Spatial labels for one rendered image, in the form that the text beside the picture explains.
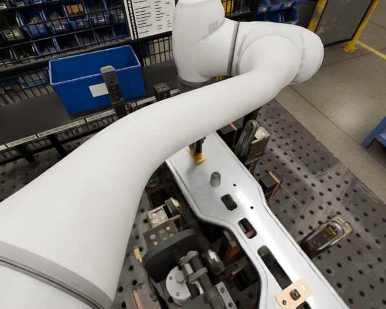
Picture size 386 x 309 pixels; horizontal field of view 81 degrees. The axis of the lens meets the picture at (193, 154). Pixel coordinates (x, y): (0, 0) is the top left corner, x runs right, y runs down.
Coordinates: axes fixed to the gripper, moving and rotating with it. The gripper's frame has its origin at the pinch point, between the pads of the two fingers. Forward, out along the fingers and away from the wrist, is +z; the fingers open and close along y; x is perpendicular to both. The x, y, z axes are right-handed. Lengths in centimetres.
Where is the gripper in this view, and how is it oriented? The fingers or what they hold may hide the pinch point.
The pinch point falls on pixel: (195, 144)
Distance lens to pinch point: 73.2
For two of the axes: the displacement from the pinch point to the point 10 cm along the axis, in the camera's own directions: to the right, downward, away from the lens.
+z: 0.0, 6.2, 7.9
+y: 8.8, -3.7, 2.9
